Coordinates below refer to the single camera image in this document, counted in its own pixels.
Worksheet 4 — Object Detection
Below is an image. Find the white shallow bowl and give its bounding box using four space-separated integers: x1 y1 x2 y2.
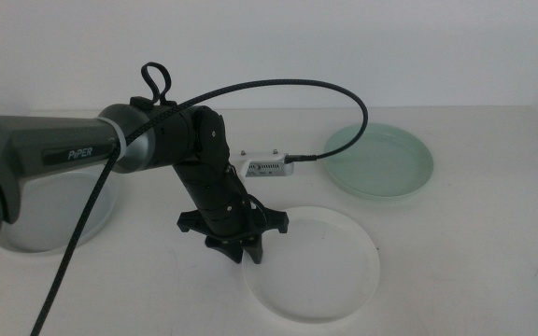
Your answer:
242 205 381 324

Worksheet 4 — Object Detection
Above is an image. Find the pale green shallow bowl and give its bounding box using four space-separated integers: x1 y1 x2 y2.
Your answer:
322 122 434 201

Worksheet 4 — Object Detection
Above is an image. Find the grey shallow bowl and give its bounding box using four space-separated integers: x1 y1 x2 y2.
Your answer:
0 165 119 254

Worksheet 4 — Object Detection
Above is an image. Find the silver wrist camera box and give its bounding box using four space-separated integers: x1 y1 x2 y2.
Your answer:
241 148 296 178

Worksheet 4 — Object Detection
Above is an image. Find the thick black braided cable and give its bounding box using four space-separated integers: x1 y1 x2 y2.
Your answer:
29 77 370 336

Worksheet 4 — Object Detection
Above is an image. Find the thin black cable loop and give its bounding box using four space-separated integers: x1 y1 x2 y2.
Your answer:
140 62 173 106

